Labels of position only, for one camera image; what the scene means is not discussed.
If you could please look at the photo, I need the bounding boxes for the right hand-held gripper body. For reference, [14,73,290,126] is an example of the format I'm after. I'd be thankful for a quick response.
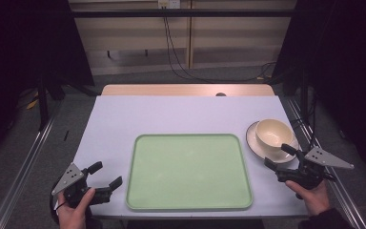
[274,145,356,191]

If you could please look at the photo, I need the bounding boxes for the light green plastic tray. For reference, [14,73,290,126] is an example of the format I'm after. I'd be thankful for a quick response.
[125,133,254,212]

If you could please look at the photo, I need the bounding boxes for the yellow floor tape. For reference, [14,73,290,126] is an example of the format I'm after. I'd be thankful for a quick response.
[26,91,40,111]

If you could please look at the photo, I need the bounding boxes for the black horizontal bar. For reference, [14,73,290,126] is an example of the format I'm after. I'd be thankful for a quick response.
[71,9,299,19]

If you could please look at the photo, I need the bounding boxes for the dark curtain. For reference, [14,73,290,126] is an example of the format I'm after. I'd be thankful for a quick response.
[0,0,95,170]
[271,0,366,184]

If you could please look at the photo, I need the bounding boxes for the cream ceramic plate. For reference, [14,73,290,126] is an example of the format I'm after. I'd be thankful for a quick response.
[245,120,300,165]

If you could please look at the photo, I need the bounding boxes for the black metal stand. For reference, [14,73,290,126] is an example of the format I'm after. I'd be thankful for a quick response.
[36,74,99,132]
[279,68,319,151]

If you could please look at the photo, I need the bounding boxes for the black wall cables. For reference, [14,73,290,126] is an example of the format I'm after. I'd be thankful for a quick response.
[162,6,277,83]

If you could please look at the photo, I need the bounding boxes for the light wooden table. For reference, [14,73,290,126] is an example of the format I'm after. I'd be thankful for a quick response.
[101,83,276,97]

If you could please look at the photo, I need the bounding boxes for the aluminium rail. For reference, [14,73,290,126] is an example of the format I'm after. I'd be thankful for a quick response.
[286,97,366,229]
[0,104,65,229]

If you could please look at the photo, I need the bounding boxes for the cream ceramic bowl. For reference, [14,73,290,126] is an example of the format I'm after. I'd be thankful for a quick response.
[254,118,295,154]

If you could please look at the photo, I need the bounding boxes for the person's left hand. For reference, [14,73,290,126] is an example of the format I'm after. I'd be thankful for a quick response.
[56,187,96,229]

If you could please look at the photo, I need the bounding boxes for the white wall socket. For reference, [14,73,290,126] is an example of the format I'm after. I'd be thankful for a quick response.
[157,0,181,10]

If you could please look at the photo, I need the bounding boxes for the person's right hand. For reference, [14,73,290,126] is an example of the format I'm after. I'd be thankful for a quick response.
[284,178,332,218]

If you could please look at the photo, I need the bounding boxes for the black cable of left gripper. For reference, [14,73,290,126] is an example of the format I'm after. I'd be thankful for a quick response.
[48,180,67,225]

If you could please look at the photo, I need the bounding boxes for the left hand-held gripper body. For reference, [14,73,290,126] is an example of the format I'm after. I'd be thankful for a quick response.
[51,162,113,209]

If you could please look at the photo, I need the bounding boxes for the pale lavender table mat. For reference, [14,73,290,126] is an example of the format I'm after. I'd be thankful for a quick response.
[72,94,310,220]

